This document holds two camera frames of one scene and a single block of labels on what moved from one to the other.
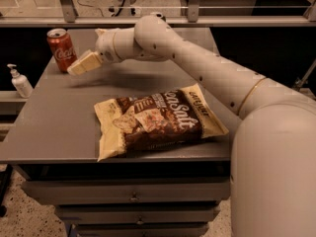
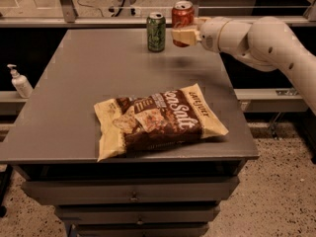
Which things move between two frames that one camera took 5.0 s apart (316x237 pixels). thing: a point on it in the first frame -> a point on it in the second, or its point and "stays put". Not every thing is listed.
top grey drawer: x=132 y=191 stays put
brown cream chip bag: x=154 y=119 stays put
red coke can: x=62 y=48 -> x=183 y=16
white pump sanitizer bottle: x=21 y=82 stays put
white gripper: x=105 y=46 -> x=210 y=34
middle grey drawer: x=133 y=214 stays put
